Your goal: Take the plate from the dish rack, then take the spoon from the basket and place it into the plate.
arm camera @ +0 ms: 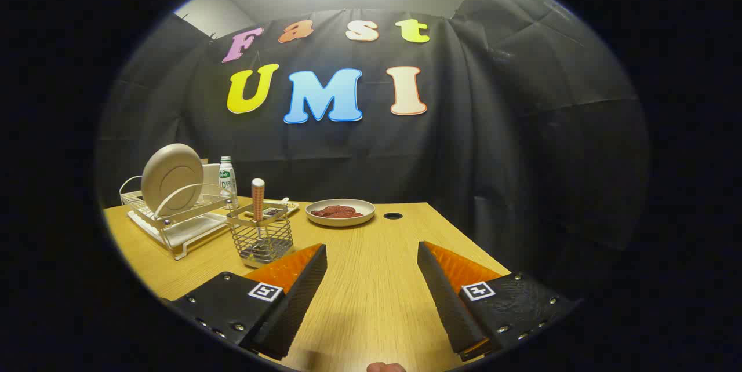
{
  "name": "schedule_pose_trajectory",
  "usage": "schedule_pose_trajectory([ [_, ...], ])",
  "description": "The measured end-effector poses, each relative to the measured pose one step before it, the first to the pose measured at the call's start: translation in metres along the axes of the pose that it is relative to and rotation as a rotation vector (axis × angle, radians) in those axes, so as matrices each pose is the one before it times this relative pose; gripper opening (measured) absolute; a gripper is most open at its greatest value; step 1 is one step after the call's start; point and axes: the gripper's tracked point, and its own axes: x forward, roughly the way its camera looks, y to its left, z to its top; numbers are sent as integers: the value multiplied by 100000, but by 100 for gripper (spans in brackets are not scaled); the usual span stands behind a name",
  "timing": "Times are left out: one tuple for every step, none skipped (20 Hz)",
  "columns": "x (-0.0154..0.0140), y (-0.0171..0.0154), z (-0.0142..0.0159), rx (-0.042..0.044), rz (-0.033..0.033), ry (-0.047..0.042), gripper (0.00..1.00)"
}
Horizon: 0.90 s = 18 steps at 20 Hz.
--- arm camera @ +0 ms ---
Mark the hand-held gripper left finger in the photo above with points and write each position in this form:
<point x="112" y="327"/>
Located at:
<point x="301" y="296"/>

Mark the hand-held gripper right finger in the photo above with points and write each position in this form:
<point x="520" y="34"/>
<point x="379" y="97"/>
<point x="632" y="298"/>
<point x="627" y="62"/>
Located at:
<point x="440" y="296"/>

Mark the beige round plate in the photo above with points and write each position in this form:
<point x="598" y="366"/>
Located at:
<point x="171" y="178"/>

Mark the beige oval meat dish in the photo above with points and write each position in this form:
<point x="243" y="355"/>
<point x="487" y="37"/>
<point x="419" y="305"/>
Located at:
<point x="348" y="222"/>

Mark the white divided dish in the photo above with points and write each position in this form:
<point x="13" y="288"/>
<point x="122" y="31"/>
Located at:
<point x="290" y="206"/>

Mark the red meat piece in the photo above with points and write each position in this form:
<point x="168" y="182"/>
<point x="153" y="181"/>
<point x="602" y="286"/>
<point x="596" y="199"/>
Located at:
<point x="342" y="215"/>
<point x="339" y="208"/>

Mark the white drink bottle green label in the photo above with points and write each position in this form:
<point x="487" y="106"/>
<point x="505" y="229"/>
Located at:
<point x="227" y="183"/>

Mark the white toaster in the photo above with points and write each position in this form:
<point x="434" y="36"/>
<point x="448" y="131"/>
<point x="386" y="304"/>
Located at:
<point x="211" y="181"/>

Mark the black backdrop cloth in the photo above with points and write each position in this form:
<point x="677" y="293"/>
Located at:
<point x="493" y="157"/>

